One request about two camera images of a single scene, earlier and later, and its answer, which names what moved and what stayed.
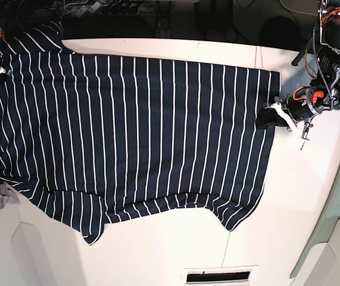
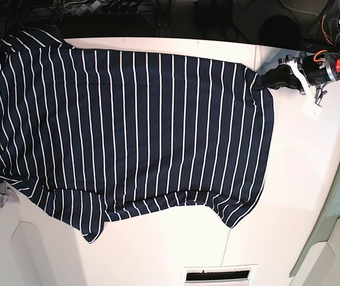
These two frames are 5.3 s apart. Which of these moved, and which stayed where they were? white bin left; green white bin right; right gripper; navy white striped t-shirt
Moved: right gripper
Stayed: white bin left; navy white striped t-shirt; green white bin right
